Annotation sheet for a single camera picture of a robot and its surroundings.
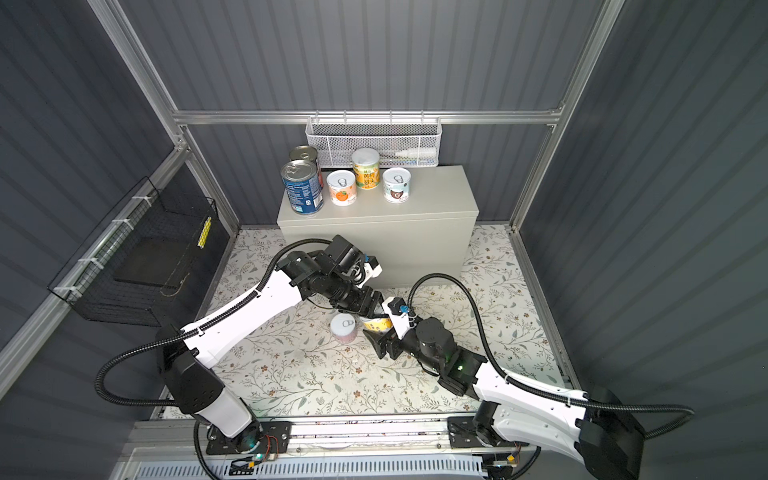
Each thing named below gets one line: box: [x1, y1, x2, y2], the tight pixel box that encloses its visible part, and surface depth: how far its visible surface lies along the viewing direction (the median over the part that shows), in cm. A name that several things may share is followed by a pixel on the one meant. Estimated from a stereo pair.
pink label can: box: [330, 313, 356, 344], surface depth 89 cm
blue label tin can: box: [281, 159, 325, 215], surface depth 72 cm
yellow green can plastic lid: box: [351, 147, 380, 190], surface depth 80 cm
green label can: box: [382, 167, 412, 204], surface depth 78 cm
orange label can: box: [326, 169, 357, 206], surface depth 77 cm
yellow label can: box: [363, 317, 393, 332], surface depth 71 cm
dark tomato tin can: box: [289, 145, 319, 164], surface depth 77 cm
